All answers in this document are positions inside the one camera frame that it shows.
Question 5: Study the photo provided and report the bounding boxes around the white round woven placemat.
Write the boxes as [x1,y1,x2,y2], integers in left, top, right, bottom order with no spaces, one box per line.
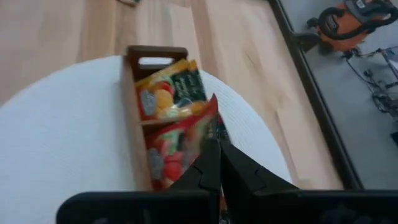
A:
[0,55,293,224]

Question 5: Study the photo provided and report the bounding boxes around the yellow tea packet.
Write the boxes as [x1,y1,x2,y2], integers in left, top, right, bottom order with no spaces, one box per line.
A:
[135,58,208,121]

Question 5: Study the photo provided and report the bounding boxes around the grey metal stand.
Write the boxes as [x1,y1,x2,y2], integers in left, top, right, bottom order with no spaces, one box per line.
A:
[343,46,398,121]

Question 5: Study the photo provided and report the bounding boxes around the red strawberry tea packet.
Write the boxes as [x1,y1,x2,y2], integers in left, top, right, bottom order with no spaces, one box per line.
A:
[145,93,231,191]

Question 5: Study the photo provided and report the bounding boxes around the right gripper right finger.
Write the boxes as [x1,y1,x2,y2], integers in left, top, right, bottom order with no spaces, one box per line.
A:
[220,141,398,224]

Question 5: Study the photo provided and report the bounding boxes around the orange black shop vacuum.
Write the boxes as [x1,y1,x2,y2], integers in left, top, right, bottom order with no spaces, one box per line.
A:
[306,0,398,54]

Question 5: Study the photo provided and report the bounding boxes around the wooden tea organizer box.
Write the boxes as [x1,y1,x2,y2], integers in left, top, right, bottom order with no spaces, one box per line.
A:
[122,45,218,191]

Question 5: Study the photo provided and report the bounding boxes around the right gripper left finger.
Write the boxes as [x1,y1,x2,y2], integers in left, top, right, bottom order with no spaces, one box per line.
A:
[55,138,221,224]

